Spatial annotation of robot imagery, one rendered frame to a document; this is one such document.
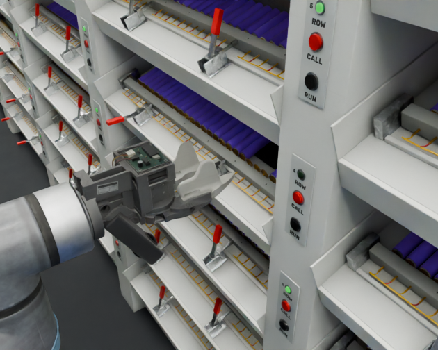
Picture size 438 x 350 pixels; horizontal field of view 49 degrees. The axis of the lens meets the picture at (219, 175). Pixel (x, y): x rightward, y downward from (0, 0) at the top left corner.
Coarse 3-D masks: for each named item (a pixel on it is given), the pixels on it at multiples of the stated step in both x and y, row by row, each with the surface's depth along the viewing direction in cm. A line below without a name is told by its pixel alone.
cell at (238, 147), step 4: (256, 132) 85; (248, 136) 85; (252, 136) 85; (256, 136) 85; (260, 136) 85; (244, 140) 84; (248, 140) 84; (252, 140) 85; (236, 144) 84; (240, 144) 84; (244, 144) 84; (248, 144) 84; (236, 148) 84; (240, 148) 84; (244, 148) 84; (240, 152) 84
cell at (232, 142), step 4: (248, 128) 86; (240, 132) 86; (244, 132) 86; (248, 132) 86; (252, 132) 86; (236, 136) 86; (240, 136) 86; (244, 136) 86; (232, 140) 85; (236, 140) 86; (240, 140) 86; (232, 144) 85; (232, 148) 86
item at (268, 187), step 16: (128, 80) 110; (128, 96) 108; (144, 96) 103; (160, 112) 99; (176, 112) 96; (192, 128) 91; (208, 144) 86; (240, 160) 81; (256, 176) 77; (256, 192) 77; (272, 192) 74
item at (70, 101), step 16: (32, 64) 168; (48, 64) 170; (32, 80) 171; (48, 80) 167; (64, 80) 159; (48, 96) 160; (64, 96) 156; (80, 96) 137; (64, 112) 149; (80, 112) 140; (80, 128) 141; (96, 144) 127
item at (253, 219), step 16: (128, 64) 111; (144, 64) 113; (96, 80) 109; (112, 80) 111; (112, 96) 112; (112, 112) 114; (128, 112) 105; (144, 128) 99; (160, 128) 98; (160, 144) 94; (176, 144) 93; (256, 160) 83; (224, 192) 80; (240, 192) 79; (224, 208) 80; (240, 208) 77; (256, 208) 76; (272, 208) 75; (240, 224) 77; (256, 224) 74; (272, 224) 68; (256, 240) 75
